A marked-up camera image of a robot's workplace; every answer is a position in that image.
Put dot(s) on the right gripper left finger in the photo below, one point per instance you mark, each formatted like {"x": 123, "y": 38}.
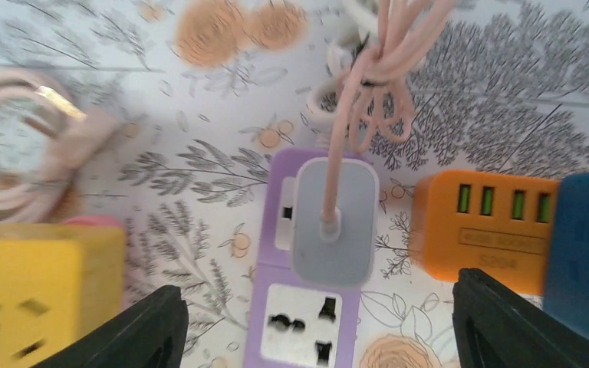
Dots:
{"x": 150, "y": 333}

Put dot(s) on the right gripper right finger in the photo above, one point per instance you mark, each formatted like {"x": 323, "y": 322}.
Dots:
{"x": 495, "y": 327}

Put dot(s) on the dark blue cube socket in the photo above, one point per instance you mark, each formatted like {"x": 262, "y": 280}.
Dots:
{"x": 566, "y": 296}

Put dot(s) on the yellow cube socket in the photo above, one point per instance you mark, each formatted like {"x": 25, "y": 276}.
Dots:
{"x": 57, "y": 284}

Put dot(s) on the pink triangular power strip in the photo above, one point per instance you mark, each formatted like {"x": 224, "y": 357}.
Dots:
{"x": 94, "y": 220}

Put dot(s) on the purple power strip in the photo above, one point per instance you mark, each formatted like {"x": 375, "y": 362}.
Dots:
{"x": 306, "y": 292}

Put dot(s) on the white square plug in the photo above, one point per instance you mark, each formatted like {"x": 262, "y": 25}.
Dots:
{"x": 335, "y": 223}

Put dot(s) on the orange power strip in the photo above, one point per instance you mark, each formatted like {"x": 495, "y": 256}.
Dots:
{"x": 499, "y": 223}

